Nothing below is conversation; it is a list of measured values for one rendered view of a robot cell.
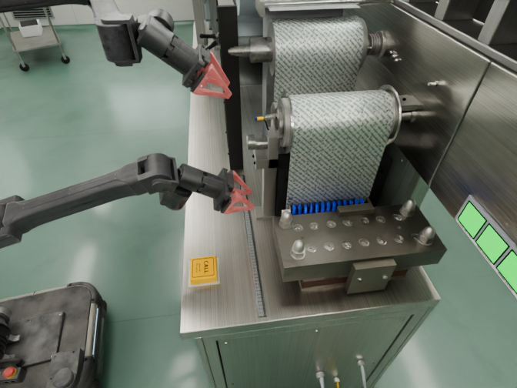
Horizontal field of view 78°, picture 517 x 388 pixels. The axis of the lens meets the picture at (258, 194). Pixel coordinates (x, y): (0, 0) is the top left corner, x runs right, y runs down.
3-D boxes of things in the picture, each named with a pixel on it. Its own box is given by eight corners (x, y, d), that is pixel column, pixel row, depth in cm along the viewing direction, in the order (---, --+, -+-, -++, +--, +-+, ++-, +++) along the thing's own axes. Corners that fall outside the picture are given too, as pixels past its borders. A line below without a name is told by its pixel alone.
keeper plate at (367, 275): (344, 287, 83) (352, 262, 75) (381, 282, 84) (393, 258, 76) (347, 296, 81) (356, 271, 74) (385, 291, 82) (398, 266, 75)
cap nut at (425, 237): (414, 234, 80) (420, 222, 77) (428, 232, 81) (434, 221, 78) (421, 246, 78) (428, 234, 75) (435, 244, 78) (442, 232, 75)
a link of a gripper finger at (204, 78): (221, 112, 70) (183, 88, 65) (220, 98, 75) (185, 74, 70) (240, 88, 67) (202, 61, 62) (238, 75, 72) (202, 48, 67)
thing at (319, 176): (285, 206, 89) (290, 152, 76) (367, 199, 91) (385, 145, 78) (286, 208, 89) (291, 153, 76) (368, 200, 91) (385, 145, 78)
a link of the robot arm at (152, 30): (129, 44, 60) (144, 18, 58) (135, 32, 65) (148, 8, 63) (162, 66, 64) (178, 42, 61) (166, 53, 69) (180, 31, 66)
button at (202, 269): (191, 262, 90) (190, 258, 88) (216, 260, 90) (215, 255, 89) (191, 285, 85) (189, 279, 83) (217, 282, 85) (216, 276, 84)
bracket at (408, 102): (388, 102, 80) (391, 94, 79) (411, 100, 81) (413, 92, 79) (398, 112, 76) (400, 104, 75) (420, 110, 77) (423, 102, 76)
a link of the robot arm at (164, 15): (112, 67, 64) (98, 20, 58) (123, 46, 72) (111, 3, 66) (173, 65, 65) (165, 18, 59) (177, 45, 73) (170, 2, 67)
